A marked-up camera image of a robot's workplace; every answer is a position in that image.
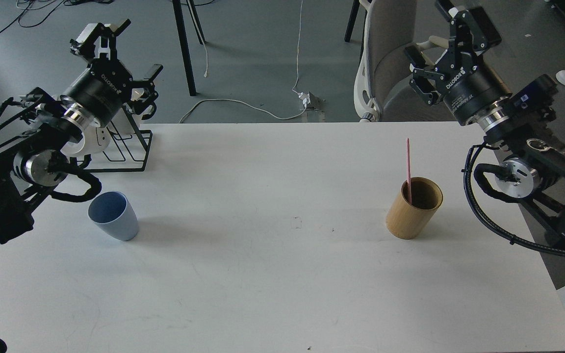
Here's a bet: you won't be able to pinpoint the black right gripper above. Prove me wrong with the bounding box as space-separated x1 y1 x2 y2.
404 0 511 126

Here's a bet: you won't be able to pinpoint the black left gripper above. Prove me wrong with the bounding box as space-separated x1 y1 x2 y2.
60 19 164 127

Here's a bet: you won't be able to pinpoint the blue cup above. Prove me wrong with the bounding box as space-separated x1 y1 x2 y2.
87 191 140 242

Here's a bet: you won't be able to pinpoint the pink chopstick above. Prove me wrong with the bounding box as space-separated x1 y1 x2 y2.
406 138 412 205

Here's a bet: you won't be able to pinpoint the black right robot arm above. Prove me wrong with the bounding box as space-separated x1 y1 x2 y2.
405 0 565 258

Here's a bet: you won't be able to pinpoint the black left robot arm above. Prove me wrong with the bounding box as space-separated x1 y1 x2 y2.
0 19 163 244

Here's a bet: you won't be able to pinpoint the white cup on rack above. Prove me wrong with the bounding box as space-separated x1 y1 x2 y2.
60 126 112 158

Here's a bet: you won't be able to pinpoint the black table leg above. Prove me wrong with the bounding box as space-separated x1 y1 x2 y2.
171 0 197 97

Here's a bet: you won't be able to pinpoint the grey office chair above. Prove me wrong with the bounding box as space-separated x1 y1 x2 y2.
353 0 454 123

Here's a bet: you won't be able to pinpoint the bamboo cylinder holder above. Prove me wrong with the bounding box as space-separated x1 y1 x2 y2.
385 177 443 240

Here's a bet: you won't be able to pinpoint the black cables on floor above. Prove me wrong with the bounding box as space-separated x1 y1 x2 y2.
0 0 115 59

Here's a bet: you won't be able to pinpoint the black wire cup rack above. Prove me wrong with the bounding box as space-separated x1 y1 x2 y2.
69 106 153 174

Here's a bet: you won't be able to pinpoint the white cable on floor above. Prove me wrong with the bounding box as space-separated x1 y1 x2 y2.
179 0 312 124

